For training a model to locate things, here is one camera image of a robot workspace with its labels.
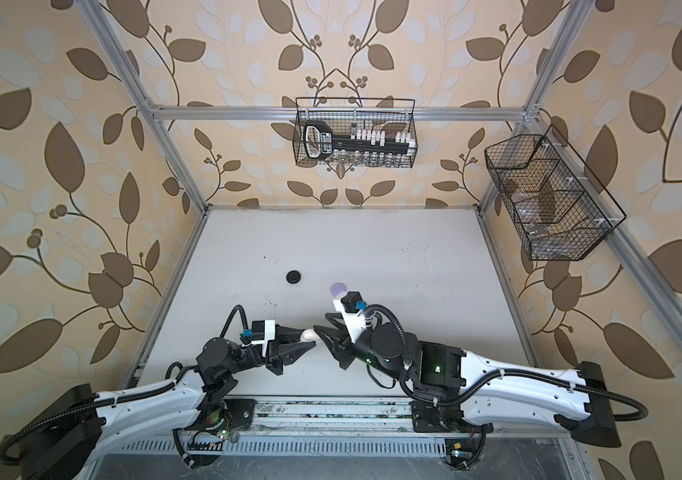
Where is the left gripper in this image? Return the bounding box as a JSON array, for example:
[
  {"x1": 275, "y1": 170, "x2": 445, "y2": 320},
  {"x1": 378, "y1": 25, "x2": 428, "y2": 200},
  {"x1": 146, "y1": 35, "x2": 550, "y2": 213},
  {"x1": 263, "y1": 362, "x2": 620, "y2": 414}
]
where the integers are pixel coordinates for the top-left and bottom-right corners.
[{"x1": 225, "y1": 325, "x2": 311, "y2": 379}]

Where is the beige earbud case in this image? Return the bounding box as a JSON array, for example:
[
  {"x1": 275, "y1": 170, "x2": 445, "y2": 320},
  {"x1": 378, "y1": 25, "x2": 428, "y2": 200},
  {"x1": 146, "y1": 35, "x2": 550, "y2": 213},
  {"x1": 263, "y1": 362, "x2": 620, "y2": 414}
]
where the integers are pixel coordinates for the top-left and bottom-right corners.
[{"x1": 300, "y1": 328, "x2": 321, "y2": 342}]

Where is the purple round earbud case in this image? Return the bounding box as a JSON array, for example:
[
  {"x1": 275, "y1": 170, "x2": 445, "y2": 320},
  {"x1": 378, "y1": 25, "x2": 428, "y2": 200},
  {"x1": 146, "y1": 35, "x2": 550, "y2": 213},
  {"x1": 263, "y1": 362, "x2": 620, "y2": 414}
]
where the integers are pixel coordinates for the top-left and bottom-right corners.
[{"x1": 330, "y1": 282, "x2": 347, "y2": 297}]

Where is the black round earbud case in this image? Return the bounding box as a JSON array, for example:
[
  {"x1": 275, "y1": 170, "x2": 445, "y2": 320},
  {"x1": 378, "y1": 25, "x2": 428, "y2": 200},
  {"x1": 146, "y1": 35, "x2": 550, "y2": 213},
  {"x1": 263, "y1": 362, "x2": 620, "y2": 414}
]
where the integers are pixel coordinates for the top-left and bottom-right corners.
[{"x1": 286, "y1": 270, "x2": 302, "y2": 285}]

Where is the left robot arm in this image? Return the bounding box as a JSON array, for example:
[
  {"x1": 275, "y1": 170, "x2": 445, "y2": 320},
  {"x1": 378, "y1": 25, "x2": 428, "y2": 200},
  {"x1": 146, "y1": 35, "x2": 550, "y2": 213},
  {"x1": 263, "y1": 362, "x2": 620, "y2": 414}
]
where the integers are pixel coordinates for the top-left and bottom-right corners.
[{"x1": 0, "y1": 305, "x2": 318, "y2": 479}]

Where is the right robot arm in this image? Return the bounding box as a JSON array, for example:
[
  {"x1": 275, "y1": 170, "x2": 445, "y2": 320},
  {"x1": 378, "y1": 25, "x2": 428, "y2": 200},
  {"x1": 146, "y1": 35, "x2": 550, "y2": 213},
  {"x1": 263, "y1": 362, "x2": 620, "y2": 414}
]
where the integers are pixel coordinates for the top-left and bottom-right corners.
[{"x1": 313, "y1": 305, "x2": 649, "y2": 448}]

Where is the black tool in basket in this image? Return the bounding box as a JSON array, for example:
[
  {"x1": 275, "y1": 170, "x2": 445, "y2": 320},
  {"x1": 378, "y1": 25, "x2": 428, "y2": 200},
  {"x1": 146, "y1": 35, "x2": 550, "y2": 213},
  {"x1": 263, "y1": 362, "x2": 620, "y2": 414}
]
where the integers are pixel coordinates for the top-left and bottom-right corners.
[{"x1": 298, "y1": 120, "x2": 418, "y2": 160}]

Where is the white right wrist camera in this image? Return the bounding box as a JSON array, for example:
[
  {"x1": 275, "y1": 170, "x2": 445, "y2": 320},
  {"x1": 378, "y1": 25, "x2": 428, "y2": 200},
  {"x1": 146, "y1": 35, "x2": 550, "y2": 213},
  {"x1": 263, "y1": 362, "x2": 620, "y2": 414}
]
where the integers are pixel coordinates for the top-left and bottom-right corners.
[{"x1": 333, "y1": 291, "x2": 372, "y2": 343}]

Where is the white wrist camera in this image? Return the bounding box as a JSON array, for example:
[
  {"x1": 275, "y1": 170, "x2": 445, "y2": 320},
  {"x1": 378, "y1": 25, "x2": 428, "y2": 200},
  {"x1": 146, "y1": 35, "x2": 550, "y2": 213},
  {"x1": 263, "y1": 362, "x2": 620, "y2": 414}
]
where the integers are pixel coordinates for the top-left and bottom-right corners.
[
  {"x1": 241, "y1": 320, "x2": 276, "y2": 357},
  {"x1": 333, "y1": 291, "x2": 372, "y2": 343}
]

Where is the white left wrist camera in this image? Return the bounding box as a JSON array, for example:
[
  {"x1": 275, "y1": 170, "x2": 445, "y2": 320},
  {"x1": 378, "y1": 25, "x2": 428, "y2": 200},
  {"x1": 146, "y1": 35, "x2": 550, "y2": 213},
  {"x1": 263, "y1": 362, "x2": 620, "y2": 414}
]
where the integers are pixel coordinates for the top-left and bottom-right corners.
[{"x1": 241, "y1": 320, "x2": 276, "y2": 357}]

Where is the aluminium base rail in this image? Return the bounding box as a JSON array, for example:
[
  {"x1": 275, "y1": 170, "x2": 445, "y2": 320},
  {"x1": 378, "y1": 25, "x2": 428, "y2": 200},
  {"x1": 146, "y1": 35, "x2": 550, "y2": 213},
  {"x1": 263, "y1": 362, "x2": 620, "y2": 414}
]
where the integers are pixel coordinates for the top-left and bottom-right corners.
[{"x1": 85, "y1": 394, "x2": 582, "y2": 439}]

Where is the back wall wire basket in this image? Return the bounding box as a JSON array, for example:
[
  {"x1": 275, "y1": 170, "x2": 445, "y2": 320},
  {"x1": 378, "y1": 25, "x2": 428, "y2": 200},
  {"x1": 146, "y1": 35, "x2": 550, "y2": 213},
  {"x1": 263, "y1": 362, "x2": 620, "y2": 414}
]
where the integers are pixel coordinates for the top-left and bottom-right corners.
[{"x1": 292, "y1": 95, "x2": 419, "y2": 169}]

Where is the wall wire basket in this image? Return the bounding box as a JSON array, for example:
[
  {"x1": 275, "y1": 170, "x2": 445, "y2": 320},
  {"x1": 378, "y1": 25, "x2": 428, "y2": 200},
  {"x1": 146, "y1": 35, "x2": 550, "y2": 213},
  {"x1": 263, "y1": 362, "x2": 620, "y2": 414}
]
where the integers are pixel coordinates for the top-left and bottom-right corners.
[
  {"x1": 484, "y1": 125, "x2": 627, "y2": 261},
  {"x1": 292, "y1": 95, "x2": 419, "y2": 169}
]

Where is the right wall wire basket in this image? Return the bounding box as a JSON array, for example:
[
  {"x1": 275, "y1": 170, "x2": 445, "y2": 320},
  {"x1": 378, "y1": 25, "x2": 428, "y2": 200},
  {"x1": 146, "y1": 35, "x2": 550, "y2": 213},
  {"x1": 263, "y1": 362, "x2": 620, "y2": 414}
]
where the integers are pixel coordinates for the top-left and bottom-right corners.
[{"x1": 484, "y1": 125, "x2": 627, "y2": 261}]

